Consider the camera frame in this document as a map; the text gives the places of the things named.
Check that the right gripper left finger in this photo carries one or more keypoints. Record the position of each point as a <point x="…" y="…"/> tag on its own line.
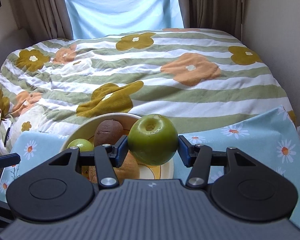
<point x="107" y="157"/>

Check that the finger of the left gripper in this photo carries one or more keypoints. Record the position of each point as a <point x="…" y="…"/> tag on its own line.
<point x="9" y="160"/>

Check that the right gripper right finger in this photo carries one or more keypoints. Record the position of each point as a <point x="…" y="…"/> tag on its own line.
<point x="198" y="157"/>

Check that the large brownish wrinkled apple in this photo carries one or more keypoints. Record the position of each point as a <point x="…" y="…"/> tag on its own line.
<point x="128" y="170"/>

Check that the small green apple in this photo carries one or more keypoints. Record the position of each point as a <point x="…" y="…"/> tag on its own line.
<point x="81" y="144"/>

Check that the large green apple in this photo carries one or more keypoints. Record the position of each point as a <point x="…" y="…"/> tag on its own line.
<point x="153" y="140"/>

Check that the brown kiwi fruit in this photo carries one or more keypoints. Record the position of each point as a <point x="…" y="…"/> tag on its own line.
<point x="108" y="132"/>

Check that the cream bowl with cartoon print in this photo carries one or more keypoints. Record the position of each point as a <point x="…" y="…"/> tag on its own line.
<point x="87" y="131"/>

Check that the floral striped duvet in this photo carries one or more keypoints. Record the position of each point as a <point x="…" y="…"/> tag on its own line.
<point x="200" y="79"/>

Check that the grey bed headboard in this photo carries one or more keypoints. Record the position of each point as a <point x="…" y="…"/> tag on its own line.
<point x="18" y="39"/>

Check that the light blue window cloth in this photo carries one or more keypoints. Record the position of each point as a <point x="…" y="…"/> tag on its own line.
<point x="99" y="18"/>

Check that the right brown curtain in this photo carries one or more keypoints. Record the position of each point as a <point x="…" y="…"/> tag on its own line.
<point x="224" y="15"/>

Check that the brown curtain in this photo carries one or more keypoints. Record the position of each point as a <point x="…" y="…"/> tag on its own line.
<point x="42" y="19"/>
<point x="224" y="15"/>

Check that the left brown curtain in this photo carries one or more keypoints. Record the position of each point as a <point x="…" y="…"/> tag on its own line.
<point x="42" y="19"/>

